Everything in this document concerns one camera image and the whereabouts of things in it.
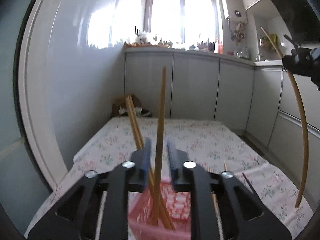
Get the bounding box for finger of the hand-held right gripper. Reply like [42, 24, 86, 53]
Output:
[282, 47, 312, 76]
[284, 34, 302, 48]

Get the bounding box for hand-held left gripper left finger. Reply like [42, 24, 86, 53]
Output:
[27, 137, 153, 240]

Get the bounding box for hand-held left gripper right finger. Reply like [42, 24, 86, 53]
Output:
[166, 137, 293, 240]

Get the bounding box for bunch of brown chopsticks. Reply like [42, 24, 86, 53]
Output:
[124, 94, 259, 230]

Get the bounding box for pink plastic basket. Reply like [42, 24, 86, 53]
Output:
[127, 177, 192, 240]

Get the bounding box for wooden chopstick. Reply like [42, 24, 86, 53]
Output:
[260, 26, 308, 208]
[152, 66, 167, 227]

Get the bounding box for hanging kitchen utensils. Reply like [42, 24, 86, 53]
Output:
[230, 21, 247, 41]

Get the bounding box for yellow packets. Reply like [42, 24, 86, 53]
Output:
[260, 34, 278, 48]

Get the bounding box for floral tablecloth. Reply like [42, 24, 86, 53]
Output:
[25, 117, 314, 240]

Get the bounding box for black range hood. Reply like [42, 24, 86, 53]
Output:
[264, 0, 320, 43]

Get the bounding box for white kettle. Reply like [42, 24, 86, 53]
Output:
[236, 46, 251, 60]

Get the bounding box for trash bin with paper bag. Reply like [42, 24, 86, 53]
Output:
[111, 94, 153, 117]

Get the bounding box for white water heater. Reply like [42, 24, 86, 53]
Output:
[221, 0, 248, 21]

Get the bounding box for white lower kitchen cabinets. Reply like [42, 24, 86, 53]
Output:
[124, 49, 320, 180]

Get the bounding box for white kitchen countertop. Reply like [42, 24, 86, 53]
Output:
[124, 45, 284, 67]

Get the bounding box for kitchen window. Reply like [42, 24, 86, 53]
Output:
[147, 0, 221, 47]

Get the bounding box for frosted glass sliding door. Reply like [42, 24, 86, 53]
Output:
[0, 0, 73, 230]

